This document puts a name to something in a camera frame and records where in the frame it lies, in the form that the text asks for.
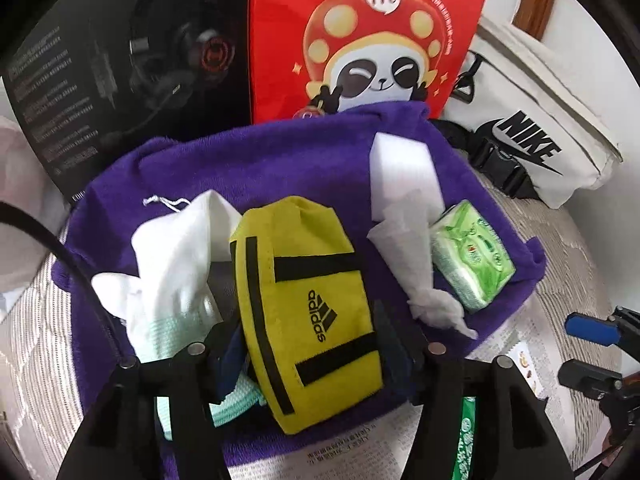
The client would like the white sponge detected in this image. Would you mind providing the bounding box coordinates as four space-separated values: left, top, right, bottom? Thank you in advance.
367 132 448 223

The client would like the wooden door frame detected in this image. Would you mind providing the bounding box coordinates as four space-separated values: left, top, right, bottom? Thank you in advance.
512 0 558 41

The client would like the green tissue pack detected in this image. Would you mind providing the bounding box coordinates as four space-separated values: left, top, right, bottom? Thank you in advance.
430 199 517 311

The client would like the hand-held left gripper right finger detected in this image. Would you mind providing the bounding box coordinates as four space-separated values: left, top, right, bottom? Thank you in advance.
372 300 571 480

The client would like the purple towel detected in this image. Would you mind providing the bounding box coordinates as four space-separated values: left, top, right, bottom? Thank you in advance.
50 101 546 480

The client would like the white waist bag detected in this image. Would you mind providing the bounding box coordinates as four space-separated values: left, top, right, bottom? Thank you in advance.
432 10 626 210

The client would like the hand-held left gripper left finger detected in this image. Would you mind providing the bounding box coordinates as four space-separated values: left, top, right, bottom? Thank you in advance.
57 317 251 480

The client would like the black cable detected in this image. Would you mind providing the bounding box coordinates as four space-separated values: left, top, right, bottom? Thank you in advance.
0 201 131 361

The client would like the yellow mini duffel bag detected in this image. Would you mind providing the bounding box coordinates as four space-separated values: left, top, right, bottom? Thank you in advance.
229 196 386 435

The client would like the black headset box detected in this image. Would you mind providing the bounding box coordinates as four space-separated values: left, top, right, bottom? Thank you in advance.
0 0 258 201

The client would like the green stick packet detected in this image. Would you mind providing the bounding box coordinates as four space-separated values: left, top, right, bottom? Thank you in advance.
450 395 481 480

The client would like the red paper bag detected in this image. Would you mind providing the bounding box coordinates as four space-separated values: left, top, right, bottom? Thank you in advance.
247 0 496 123

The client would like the orange print snack packet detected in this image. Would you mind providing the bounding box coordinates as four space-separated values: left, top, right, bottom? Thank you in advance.
505 342 551 401

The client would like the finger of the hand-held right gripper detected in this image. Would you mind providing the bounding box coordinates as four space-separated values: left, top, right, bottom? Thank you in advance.
557 360 626 403
565 309 640 348

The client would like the newspaper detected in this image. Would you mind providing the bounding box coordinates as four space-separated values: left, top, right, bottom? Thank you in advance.
227 305 576 480

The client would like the white mesh drawstring bag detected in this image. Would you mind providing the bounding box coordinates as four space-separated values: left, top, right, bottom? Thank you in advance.
131 190 246 311

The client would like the white tissue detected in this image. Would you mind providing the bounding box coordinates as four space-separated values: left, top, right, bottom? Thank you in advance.
367 190 480 338

